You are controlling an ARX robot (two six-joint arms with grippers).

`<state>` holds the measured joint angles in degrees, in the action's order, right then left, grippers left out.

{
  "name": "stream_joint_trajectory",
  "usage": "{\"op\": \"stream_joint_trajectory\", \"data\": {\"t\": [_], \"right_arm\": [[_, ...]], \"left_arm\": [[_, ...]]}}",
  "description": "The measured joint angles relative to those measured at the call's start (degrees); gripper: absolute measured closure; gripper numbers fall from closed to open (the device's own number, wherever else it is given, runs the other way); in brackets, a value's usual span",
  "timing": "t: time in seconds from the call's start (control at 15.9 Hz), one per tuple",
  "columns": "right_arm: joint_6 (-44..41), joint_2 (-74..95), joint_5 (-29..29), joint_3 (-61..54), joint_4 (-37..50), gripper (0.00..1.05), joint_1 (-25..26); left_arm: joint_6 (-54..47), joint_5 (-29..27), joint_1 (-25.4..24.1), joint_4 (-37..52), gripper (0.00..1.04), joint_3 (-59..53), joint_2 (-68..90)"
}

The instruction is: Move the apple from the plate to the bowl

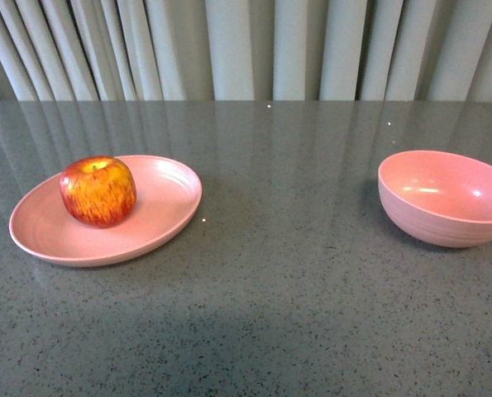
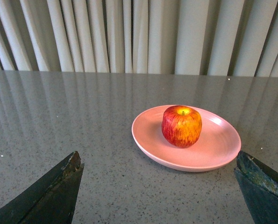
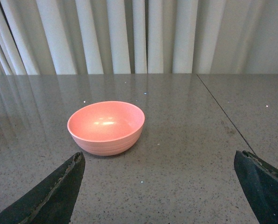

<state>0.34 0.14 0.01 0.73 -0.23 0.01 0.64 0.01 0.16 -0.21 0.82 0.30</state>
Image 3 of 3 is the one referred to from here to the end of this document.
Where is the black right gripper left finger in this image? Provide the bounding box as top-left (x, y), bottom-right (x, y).
top-left (0, 152), bottom-right (86, 224)

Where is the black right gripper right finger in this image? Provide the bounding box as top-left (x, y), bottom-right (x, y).
top-left (234, 151), bottom-right (278, 224)

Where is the pink bowl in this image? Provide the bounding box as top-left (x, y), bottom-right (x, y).
top-left (67, 101), bottom-right (145, 156)

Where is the white curtain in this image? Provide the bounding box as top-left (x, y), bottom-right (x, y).
top-left (0, 0), bottom-right (278, 75)

